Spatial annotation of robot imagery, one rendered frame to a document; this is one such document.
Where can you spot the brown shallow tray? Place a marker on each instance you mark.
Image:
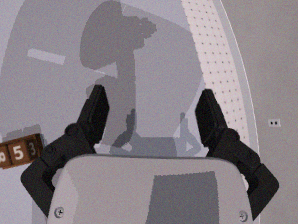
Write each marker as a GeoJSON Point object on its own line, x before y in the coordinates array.
{"type": "Point", "coordinates": [38, 145]}

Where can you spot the brown calendar cube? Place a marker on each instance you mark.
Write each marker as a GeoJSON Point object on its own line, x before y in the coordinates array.
{"type": "Point", "coordinates": [22, 151]}
{"type": "Point", "coordinates": [5, 158]}

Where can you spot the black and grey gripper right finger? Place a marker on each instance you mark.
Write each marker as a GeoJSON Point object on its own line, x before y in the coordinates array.
{"type": "Point", "coordinates": [215, 132]}

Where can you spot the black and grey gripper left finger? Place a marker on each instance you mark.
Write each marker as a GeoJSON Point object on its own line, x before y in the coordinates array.
{"type": "Point", "coordinates": [77, 140]}

